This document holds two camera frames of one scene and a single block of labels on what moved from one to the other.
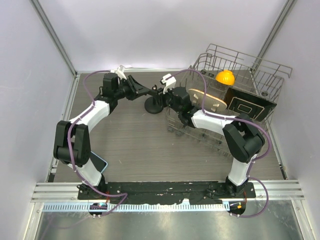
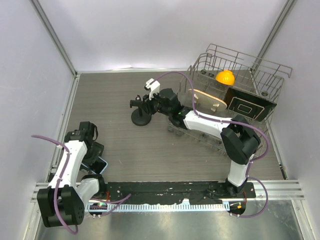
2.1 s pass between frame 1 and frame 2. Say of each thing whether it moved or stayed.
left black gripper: moved
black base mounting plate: stayed
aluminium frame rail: stayed
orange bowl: stayed
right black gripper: moved
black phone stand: moved
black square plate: stayed
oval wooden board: stayed
